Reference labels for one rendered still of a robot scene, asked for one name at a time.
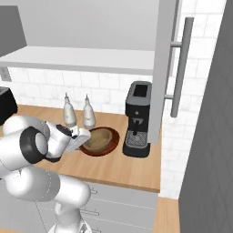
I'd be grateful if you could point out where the grey wall socket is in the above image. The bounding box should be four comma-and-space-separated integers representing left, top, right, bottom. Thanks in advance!
0, 66, 13, 83

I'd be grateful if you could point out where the black coffee machine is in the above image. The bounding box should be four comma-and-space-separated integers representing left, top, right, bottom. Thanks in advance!
122, 80, 154, 159

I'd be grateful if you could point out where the black appliance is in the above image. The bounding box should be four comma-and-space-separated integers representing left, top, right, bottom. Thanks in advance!
0, 86, 19, 127

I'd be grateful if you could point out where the grey drawer front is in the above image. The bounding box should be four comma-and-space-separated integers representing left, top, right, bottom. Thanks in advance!
81, 179, 159, 211
81, 198, 157, 228
81, 216, 156, 233

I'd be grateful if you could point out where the tan bowl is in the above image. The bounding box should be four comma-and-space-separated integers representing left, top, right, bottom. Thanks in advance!
82, 127, 114, 152

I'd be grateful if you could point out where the red-brown bowl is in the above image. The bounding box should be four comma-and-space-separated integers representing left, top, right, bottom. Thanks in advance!
79, 126, 121, 157

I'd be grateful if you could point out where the grey-white bottle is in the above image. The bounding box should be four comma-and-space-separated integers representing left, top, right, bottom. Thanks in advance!
82, 94, 97, 130
62, 92, 77, 128

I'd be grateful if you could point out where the open grey wall cabinet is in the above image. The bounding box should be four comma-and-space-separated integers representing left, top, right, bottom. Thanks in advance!
0, 0, 161, 76

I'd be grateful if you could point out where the grey cabinet door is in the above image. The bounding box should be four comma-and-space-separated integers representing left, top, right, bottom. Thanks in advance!
147, 0, 183, 146

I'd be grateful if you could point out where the grey bar door handle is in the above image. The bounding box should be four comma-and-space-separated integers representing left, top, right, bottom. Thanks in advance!
163, 16, 195, 119

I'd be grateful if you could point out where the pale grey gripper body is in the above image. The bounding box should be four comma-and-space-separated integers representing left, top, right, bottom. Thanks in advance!
65, 126, 92, 154

